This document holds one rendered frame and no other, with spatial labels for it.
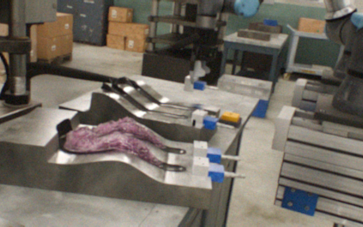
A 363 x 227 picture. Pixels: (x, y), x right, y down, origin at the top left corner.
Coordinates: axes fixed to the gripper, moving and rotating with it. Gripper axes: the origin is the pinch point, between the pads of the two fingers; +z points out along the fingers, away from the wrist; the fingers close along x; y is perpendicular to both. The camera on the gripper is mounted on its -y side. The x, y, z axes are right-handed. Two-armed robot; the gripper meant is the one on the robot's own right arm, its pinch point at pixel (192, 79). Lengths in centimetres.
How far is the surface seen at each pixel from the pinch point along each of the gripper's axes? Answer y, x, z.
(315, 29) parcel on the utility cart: 43, 568, 4
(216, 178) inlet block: 25, -58, 10
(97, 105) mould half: -20.6, -36.2, 6.0
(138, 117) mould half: -5.9, -36.1, 6.9
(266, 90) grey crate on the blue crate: 5, 290, 63
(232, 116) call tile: 17.4, 0.2, 11.4
